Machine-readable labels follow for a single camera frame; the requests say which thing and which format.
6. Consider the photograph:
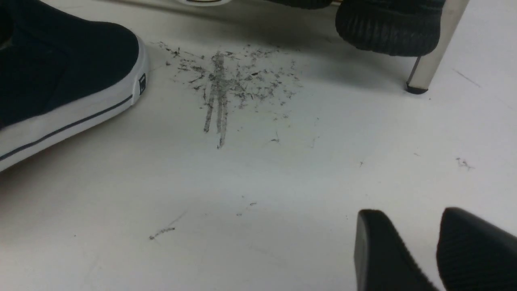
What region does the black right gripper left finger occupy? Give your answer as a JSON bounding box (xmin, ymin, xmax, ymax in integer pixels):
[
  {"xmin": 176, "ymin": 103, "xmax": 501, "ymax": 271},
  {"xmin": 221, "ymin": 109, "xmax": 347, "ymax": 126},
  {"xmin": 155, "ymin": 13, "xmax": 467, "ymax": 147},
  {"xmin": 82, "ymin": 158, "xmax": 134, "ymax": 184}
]
[{"xmin": 354, "ymin": 209, "xmax": 437, "ymax": 291}]

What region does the black knit sneaker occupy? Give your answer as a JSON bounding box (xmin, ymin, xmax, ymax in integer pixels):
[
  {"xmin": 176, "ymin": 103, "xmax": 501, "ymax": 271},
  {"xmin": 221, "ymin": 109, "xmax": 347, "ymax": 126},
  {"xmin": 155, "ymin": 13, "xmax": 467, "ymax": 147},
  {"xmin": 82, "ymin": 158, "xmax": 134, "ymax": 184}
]
[{"xmin": 335, "ymin": 0, "xmax": 445, "ymax": 57}]

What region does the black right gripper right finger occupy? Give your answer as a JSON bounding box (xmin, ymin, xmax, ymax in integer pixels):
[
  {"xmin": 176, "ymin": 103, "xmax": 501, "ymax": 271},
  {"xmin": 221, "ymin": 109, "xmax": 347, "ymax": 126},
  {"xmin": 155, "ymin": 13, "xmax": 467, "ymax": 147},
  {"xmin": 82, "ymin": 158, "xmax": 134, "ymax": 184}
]
[{"xmin": 436, "ymin": 207, "xmax": 517, "ymax": 291}]

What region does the stainless steel shoe rack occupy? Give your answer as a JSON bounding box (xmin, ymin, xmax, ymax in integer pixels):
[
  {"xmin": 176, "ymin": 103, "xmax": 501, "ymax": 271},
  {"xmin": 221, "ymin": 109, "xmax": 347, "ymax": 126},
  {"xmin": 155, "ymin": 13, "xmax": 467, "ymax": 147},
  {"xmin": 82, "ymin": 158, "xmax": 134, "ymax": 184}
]
[{"xmin": 406, "ymin": 0, "xmax": 470, "ymax": 95}]

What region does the navy slip-on canvas shoe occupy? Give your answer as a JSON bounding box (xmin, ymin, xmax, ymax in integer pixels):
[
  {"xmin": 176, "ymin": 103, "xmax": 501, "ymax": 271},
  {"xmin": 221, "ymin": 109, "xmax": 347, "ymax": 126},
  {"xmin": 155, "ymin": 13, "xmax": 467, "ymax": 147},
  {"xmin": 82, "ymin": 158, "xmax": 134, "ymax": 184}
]
[{"xmin": 0, "ymin": 0, "xmax": 150, "ymax": 170}]

